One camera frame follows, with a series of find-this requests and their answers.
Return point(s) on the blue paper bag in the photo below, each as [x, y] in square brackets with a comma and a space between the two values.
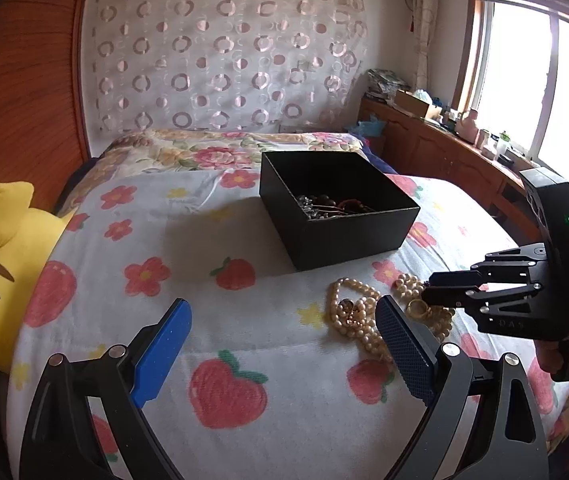
[371, 128]

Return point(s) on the yellow striped plush toy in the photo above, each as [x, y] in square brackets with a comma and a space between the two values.
[27, 238]

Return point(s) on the wooden side cabinet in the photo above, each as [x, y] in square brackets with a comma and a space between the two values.
[415, 148]

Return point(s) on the brown wooden wardrobe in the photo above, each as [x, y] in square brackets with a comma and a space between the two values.
[43, 139]

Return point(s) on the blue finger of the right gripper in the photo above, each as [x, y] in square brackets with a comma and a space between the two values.
[469, 278]
[454, 297]

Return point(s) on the pink bottle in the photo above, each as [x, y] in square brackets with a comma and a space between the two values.
[467, 127]

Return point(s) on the cardboard tissue box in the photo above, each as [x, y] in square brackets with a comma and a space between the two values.
[415, 107]

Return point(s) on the floral rose quilt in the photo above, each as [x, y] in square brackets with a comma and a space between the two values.
[159, 150]

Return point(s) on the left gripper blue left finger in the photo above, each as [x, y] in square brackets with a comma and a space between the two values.
[160, 346]

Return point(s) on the dark blue bed sheet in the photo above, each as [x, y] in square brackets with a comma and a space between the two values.
[372, 147]

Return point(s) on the jewelry pile in box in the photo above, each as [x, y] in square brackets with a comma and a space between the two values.
[323, 207]

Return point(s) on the strawberry flower print blanket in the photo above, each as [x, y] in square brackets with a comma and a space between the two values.
[264, 387]

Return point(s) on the window with wooden frame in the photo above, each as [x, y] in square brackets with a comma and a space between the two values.
[516, 76]

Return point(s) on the sheer circle pattern curtain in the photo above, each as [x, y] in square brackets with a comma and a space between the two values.
[230, 65]

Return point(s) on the stack of papers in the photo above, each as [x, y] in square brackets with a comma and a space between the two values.
[382, 85]

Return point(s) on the black square jewelry box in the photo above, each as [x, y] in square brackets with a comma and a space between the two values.
[311, 244]

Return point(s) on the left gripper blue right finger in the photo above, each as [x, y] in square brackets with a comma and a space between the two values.
[411, 346]

